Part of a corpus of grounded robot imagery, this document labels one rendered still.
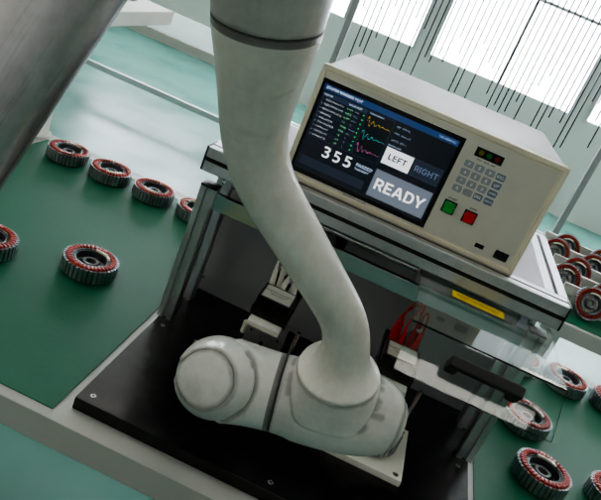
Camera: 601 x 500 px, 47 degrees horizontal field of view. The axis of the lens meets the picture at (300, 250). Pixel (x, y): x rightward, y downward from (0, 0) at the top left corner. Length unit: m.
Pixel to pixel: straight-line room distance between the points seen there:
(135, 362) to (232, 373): 0.42
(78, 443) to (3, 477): 0.97
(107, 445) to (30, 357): 0.22
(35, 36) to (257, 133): 0.20
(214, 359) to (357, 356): 0.17
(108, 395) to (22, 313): 0.26
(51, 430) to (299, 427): 0.41
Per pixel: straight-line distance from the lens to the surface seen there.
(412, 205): 1.20
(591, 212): 7.81
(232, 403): 0.83
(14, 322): 1.27
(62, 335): 1.27
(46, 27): 0.64
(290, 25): 0.58
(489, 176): 1.19
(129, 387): 1.16
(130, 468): 1.08
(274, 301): 1.22
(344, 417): 0.83
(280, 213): 0.68
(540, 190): 1.20
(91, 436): 1.09
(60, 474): 2.09
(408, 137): 1.18
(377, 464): 1.20
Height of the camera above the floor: 1.47
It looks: 22 degrees down
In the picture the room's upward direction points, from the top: 23 degrees clockwise
